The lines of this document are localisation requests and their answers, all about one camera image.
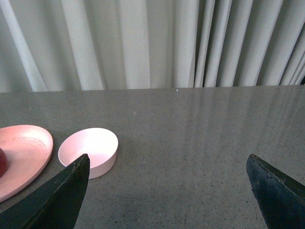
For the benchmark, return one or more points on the red apple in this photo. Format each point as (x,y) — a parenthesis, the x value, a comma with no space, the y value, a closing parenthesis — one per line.
(3,162)

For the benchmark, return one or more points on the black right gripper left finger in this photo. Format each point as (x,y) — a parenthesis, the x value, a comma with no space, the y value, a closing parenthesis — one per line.
(54,205)

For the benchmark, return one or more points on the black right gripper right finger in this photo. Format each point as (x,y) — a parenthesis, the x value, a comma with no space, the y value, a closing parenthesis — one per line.
(281,199)

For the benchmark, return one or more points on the pink plate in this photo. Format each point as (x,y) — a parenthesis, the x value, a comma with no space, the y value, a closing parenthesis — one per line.
(28,149)

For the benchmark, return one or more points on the white pleated curtain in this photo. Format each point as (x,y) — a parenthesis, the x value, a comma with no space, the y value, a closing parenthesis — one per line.
(63,45)

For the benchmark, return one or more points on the pale pink bowl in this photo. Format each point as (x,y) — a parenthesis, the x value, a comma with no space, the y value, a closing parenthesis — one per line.
(98,143)

